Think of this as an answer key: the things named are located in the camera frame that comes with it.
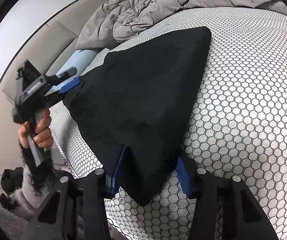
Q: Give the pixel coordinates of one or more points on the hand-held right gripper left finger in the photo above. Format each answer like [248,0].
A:
[116,172]

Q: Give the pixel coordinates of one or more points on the person's left forearm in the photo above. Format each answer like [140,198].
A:
[26,192]

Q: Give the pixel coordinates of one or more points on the honeycomb patterned mattress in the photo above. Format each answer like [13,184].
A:
[246,105]

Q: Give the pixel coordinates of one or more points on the black pants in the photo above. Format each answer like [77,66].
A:
[138,100]

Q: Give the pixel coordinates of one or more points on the person's left hand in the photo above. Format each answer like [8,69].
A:
[43,132]

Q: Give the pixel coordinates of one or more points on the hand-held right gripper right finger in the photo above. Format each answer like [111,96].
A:
[183,177]

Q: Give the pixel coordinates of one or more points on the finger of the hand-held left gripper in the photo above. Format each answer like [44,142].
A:
[69,86]
[67,73]

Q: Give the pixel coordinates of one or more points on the beige padded headboard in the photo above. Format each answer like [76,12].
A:
[66,12]

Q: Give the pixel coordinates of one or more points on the light blue pillow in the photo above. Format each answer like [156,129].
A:
[81,57]

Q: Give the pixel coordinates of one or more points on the grey quilted comforter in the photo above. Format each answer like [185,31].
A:
[158,10]

